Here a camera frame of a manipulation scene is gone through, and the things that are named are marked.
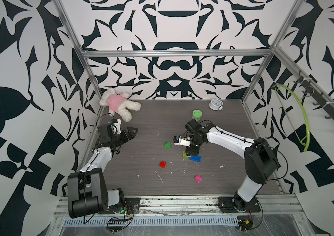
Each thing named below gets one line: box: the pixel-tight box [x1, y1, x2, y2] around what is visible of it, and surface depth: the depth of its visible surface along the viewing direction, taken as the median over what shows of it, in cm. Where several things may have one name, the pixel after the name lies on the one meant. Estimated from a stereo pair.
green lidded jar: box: [192, 109, 203, 122], surface depth 107 cm
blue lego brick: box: [189, 155, 202, 163], surface depth 91 cm
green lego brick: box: [164, 142, 171, 149], surface depth 96 cm
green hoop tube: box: [272, 83, 310, 152], surface depth 69 cm
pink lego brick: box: [194, 174, 203, 183], surface depth 83 cm
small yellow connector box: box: [237, 219, 253, 232], surface depth 72 cm
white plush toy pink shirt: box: [99, 87, 142, 123], surface depth 110 cm
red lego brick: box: [159, 160, 167, 169], surface depth 89 cm
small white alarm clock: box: [209, 98, 223, 111], surface depth 117 cm
